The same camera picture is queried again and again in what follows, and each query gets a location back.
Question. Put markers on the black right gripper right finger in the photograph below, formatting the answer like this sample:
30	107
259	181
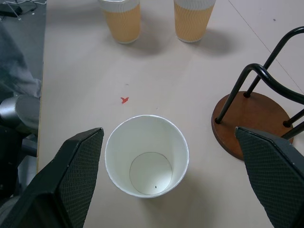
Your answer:
273	175

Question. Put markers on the white paper cup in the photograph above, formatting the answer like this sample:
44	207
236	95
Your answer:
147	155

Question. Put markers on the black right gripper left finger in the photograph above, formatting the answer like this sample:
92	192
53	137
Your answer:
71	180

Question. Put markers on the orange ribbed paper cup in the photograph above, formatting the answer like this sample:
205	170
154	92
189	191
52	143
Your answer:
122	22
192	22

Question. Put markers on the silver robot body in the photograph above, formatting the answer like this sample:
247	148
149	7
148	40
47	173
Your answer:
20	111

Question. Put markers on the red mark sticker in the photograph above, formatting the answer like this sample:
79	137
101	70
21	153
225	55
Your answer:
124	100

